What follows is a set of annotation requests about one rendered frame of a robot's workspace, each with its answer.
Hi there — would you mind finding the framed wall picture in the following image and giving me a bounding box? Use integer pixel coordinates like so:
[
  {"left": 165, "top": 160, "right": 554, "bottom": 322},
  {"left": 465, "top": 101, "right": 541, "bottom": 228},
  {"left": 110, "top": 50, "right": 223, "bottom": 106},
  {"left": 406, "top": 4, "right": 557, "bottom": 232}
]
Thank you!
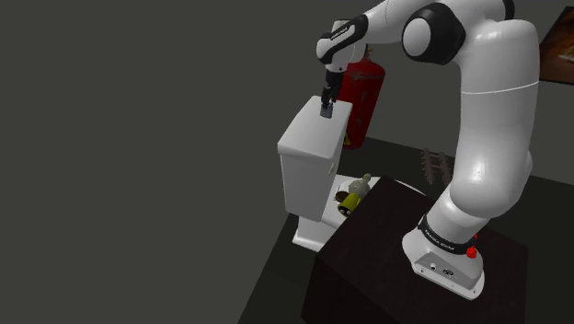
[{"left": 538, "top": 6, "right": 574, "bottom": 86}]

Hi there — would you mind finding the white toilet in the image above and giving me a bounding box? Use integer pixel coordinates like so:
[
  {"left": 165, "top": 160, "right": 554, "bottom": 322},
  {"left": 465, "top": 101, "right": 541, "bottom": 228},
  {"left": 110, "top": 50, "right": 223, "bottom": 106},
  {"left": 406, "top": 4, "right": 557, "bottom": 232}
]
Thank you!
[{"left": 277, "top": 95, "right": 427, "bottom": 253}]

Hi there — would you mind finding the dark robot stand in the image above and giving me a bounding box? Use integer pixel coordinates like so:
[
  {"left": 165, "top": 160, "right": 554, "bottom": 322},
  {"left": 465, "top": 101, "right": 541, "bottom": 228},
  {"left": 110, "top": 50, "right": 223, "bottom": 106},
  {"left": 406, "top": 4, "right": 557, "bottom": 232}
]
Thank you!
[{"left": 300, "top": 175, "right": 529, "bottom": 324}]

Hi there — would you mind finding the red fire extinguisher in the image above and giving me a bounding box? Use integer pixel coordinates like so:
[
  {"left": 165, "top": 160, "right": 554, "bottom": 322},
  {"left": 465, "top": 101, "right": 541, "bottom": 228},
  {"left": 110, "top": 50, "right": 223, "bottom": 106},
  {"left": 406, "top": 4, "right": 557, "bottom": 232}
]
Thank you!
[{"left": 336, "top": 44, "right": 386, "bottom": 151}]

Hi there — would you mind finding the brown wooden rack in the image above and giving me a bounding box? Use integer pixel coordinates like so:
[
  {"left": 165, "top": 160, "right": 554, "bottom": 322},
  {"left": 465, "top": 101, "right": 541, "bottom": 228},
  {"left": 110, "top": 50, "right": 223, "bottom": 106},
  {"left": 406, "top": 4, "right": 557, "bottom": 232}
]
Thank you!
[{"left": 420, "top": 148, "right": 455, "bottom": 186}]

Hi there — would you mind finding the yellow and white bottle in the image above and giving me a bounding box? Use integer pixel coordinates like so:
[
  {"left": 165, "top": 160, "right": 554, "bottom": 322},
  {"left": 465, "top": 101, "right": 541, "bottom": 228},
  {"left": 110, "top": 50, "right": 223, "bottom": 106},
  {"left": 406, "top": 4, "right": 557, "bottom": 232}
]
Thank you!
[{"left": 337, "top": 173, "right": 373, "bottom": 218}]

